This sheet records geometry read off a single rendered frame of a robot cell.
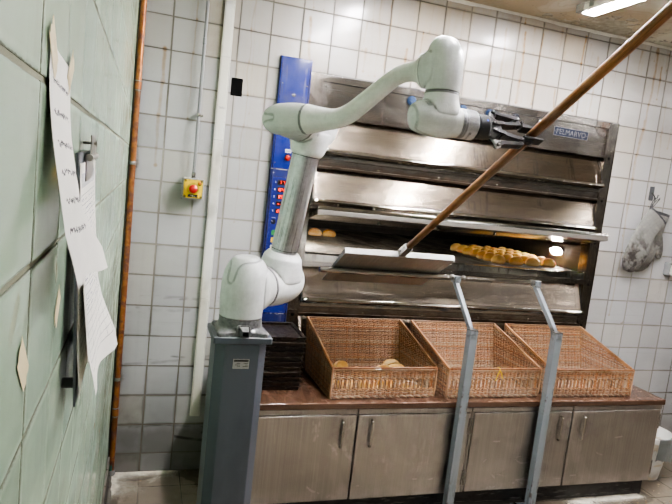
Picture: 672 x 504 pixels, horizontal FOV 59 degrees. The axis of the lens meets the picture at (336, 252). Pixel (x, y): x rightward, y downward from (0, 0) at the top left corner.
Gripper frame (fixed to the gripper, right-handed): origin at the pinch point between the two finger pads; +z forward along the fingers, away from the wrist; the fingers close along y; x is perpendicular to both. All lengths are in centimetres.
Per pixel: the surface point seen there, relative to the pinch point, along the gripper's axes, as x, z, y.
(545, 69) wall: -89, 97, -116
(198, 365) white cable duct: -177, -81, 38
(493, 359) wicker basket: -167, 87, 33
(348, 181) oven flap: -129, -12, -51
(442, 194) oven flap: -129, 44, -50
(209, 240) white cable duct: -145, -81, -18
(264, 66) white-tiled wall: -102, -63, -94
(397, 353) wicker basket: -167, 26, 31
